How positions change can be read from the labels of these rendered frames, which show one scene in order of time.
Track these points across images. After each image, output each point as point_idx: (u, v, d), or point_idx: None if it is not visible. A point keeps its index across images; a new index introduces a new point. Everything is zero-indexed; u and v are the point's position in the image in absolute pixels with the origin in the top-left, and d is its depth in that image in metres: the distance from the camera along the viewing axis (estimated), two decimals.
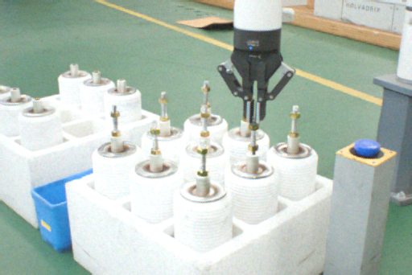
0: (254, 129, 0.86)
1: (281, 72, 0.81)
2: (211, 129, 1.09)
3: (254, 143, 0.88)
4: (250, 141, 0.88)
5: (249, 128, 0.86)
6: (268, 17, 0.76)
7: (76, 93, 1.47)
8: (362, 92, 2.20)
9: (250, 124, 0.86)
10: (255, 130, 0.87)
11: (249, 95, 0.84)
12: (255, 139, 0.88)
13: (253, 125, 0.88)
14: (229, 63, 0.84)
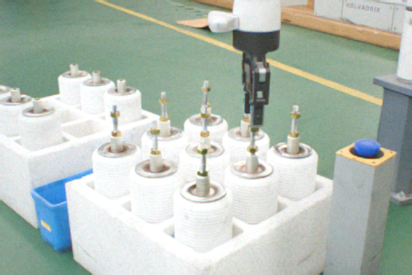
0: (253, 131, 0.86)
1: None
2: (211, 129, 1.09)
3: (254, 145, 0.88)
4: (249, 143, 0.88)
5: (248, 129, 0.87)
6: None
7: (76, 93, 1.47)
8: (362, 92, 2.20)
9: (249, 125, 0.87)
10: (255, 132, 0.87)
11: None
12: (254, 141, 0.88)
13: None
14: (263, 68, 0.79)
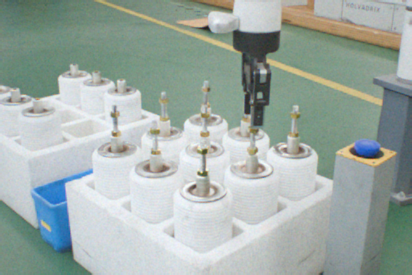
0: (249, 129, 0.88)
1: None
2: (211, 129, 1.09)
3: (252, 147, 0.88)
4: (254, 144, 0.88)
5: (255, 128, 0.88)
6: None
7: (76, 93, 1.47)
8: (362, 92, 2.20)
9: None
10: (253, 134, 0.87)
11: None
12: (252, 143, 0.87)
13: (256, 131, 0.86)
14: (263, 69, 0.78)
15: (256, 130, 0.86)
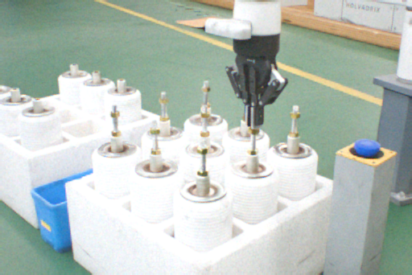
0: (249, 131, 0.88)
1: None
2: (211, 129, 1.09)
3: (253, 149, 0.88)
4: (254, 145, 0.88)
5: (254, 129, 0.88)
6: None
7: (76, 93, 1.47)
8: (362, 92, 2.20)
9: None
10: (254, 136, 0.87)
11: (261, 97, 0.85)
12: (253, 145, 0.88)
13: (257, 132, 0.87)
14: (276, 74, 0.80)
15: (257, 131, 0.86)
